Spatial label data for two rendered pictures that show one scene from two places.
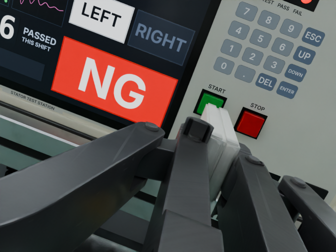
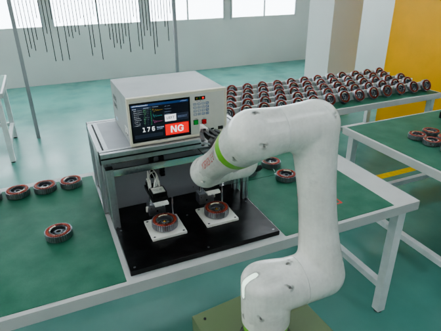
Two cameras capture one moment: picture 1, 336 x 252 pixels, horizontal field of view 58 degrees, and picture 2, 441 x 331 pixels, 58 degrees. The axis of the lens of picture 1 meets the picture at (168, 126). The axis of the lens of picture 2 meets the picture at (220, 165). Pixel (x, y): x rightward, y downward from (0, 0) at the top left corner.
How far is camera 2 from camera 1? 1.48 m
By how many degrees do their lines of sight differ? 24
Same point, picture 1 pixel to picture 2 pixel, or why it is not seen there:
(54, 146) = (174, 144)
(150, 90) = (184, 125)
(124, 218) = not seen: hidden behind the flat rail
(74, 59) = (168, 127)
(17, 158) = (168, 151)
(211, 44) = (191, 111)
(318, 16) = (206, 99)
